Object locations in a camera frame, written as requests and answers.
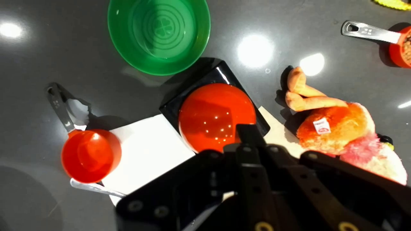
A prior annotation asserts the white paper sheet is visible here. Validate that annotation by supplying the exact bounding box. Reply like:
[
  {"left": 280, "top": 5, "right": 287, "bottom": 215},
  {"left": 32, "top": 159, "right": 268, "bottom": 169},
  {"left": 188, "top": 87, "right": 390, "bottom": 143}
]
[{"left": 101, "top": 106, "right": 307, "bottom": 230}]

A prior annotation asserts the yellow textured object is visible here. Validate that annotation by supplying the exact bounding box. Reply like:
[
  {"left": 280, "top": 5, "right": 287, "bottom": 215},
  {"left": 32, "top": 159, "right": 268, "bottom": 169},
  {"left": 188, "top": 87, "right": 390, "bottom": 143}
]
[{"left": 372, "top": 0, "right": 411, "bottom": 11}]

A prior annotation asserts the orange and pink plush flamingo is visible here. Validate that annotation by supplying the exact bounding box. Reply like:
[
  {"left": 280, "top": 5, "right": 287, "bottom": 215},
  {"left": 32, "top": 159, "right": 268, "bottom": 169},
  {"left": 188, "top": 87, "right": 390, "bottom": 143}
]
[{"left": 284, "top": 66, "right": 408, "bottom": 186}]

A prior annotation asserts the silver metal handle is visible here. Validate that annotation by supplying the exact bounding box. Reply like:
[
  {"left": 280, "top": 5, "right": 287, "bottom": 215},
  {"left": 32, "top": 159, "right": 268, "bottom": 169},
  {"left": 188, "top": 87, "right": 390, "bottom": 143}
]
[{"left": 70, "top": 179, "right": 126, "bottom": 198}]

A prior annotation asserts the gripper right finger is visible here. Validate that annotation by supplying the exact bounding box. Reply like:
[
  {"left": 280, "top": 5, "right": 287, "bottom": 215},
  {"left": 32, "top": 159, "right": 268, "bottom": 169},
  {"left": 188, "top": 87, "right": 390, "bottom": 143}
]
[{"left": 252, "top": 124, "right": 411, "bottom": 231}]

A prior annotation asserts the orange measuring cup, metal handle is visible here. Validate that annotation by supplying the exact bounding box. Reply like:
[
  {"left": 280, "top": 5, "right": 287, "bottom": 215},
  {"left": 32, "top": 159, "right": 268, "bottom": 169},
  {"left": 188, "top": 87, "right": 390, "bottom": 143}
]
[
  {"left": 46, "top": 82, "right": 122, "bottom": 184},
  {"left": 341, "top": 20, "right": 411, "bottom": 69}
]

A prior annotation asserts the green plastic bowl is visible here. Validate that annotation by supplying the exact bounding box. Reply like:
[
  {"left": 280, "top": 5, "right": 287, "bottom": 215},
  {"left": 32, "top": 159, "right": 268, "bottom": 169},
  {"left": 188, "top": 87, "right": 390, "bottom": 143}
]
[{"left": 107, "top": 0, "right": 211, "bottom": 76}]

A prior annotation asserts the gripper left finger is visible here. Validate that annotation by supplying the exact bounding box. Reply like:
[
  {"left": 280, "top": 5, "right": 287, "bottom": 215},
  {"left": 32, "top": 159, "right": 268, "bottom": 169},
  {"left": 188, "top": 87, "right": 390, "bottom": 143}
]
[{"left": 115, "top": 124, "right": 280, "bottom": 231}]

